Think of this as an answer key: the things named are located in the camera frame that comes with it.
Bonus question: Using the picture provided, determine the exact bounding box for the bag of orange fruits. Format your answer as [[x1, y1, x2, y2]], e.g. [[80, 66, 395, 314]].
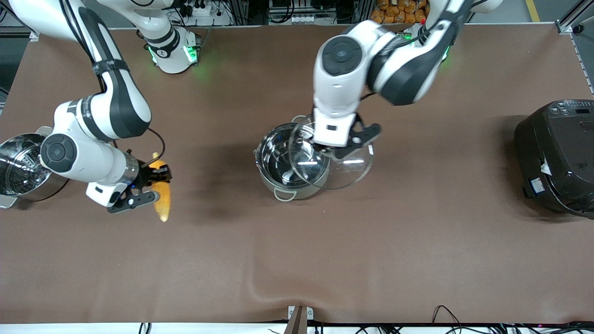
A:
[[371, 0, 430, 25]]

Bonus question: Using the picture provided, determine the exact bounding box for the stainless steel steamer pot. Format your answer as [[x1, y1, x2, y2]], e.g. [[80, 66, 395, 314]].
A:
[[0, 126, 70, 210]]

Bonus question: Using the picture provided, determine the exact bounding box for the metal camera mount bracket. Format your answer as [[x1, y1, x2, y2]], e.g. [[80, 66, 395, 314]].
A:
[[284, 305, 315, 334]]

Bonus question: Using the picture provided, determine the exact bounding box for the yellow corn cob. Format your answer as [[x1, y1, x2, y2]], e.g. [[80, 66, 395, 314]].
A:
[[150, 152, 172, 223]]

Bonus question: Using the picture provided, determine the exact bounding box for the brown table cover mat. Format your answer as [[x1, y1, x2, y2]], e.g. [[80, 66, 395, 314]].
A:
[[0, 25, 594, 325]]

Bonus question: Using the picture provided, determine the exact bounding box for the black cable bundle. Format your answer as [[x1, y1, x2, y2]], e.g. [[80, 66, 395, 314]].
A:
[[506, 320, 594, 334]]

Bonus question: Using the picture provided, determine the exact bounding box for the aluminium frame profile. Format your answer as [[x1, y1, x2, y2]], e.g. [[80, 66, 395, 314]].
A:
[[555, 0, 594, 34]]

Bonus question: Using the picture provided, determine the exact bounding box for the glass pot lid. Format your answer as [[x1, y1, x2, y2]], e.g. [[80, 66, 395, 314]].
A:
[[287, 121, 375, 191]]

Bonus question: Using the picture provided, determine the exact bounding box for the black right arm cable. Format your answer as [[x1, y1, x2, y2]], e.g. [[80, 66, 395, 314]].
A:
[[148, 127, 166, 163]]

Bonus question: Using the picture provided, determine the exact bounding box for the large white power strip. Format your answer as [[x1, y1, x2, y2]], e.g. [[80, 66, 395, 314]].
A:
[[178, 0, 214, 19]]

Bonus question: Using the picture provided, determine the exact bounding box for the black rice cooker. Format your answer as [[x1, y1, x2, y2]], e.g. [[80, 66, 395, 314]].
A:
[[513, 99, 594, 220]]

